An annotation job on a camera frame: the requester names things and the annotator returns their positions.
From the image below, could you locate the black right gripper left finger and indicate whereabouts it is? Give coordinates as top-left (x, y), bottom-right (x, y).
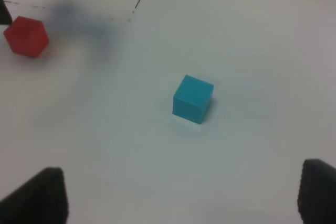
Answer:
top-left (1, 167), bottom-right (69, 223)

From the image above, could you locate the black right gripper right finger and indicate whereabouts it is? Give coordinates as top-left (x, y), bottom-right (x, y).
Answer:
top-left (297, 159), bottom-right (335, 224)

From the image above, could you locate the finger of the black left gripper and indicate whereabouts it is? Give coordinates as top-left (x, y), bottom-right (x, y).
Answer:
top-left (0, 0), bottom-right (12, 25)

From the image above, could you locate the red cube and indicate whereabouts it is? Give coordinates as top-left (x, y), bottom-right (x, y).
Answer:
top-left (3, 16), bottom-right (49, 58)

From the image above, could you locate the blue cube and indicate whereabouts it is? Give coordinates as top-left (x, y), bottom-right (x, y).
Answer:
top-left (172, 75), bottom-right (214, 124)

